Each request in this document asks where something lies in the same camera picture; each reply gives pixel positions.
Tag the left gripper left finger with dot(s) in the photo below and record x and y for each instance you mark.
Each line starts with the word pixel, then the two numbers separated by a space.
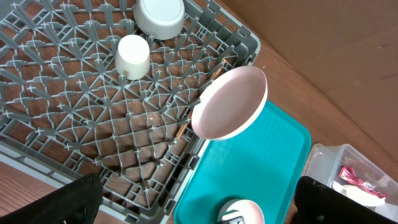
pixel 77 202

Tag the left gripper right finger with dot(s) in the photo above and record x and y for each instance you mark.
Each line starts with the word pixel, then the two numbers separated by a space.
pixel 317 203

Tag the red snack wrapper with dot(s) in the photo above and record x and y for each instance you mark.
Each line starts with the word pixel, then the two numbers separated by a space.
pixel 348 174

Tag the white napkin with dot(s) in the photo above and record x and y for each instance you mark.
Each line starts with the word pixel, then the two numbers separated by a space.
pixel 358 195

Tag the small white plate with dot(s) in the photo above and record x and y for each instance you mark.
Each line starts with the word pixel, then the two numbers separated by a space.
pixel 240 212

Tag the large white plate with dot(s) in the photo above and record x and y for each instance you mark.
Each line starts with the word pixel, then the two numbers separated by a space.
pixel 230 104

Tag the white cup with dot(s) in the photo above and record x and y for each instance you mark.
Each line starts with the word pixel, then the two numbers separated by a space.
pixel 133 57

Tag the grey bowl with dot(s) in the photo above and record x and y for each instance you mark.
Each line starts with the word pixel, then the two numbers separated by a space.
pixel 162 19

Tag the clear plastic bin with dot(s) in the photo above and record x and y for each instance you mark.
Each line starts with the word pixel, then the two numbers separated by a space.
pixel 324 163

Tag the teal serving tray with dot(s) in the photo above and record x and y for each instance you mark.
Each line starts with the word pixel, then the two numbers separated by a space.
pixel 262 164

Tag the grey plastic dish rack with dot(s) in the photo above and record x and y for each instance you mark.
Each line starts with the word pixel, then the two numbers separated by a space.
pixel 66 111

